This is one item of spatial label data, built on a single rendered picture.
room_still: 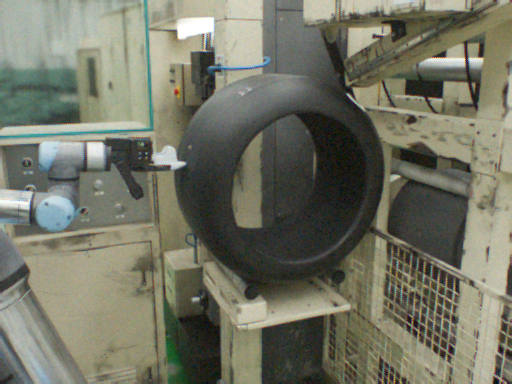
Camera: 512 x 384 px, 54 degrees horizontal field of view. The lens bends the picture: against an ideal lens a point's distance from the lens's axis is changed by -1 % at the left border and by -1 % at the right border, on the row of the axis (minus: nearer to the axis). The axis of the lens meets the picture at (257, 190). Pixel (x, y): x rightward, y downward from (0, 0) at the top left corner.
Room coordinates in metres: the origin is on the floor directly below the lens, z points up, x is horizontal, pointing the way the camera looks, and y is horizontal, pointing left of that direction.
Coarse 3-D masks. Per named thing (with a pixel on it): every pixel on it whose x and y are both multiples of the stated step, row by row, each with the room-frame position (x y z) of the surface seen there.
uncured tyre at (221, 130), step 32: (224, 96) 1.39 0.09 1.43; (256, 96) 1.31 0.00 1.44; (288, 96) 1.31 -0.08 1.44; (320, 96) 1.35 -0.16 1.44; (192, 128) 1.40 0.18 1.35; (224, 128) 1.27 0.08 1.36; (256, 128) 1.27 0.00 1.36; (320, 128) 1.66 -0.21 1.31; (352, 128) 1.38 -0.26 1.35; (192, 160) 1.29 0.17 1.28; (224, 160) 1.24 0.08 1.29; (320, 160) 1.67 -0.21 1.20; (352, 160) 1.62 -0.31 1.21; (384, 160) 1.47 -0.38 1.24; (192, 192) 1.27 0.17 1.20; (224, 192) 1.24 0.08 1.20; (320, 192) 1.67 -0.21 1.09; (352, 192) 1.59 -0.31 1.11; (192, 224) 1.32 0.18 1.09; (224, 224) 1.24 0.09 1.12; (288, 224) 1.63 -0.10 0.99; (320, 224) 1.62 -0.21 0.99; (352, 224) 1.40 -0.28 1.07; (224, 256) 1.27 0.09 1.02; (256, 256) 1.27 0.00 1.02; (288, 256) 1.53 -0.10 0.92; (320, 256) 1.34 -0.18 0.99
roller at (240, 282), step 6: (222, 264) 1.48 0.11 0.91; (228, 270) 1.43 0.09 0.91; (228, 276) 1.42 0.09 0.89; (234, 276) 1.38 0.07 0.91; (240, 276) 1.36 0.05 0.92; (234, 282) 1.37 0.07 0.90; (240, 282) 1.33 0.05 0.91; (246, 282) 1.32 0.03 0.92; (252, 282) 1.32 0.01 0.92; (240, 288) 1.32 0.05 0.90; (246, 288) 1.29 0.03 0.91; (252, 288) 1.29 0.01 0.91; (258, 288) 1.30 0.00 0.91; (246, 294) 1.29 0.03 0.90; (252, 294) 1.29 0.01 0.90; (258, 294) 1.30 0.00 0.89
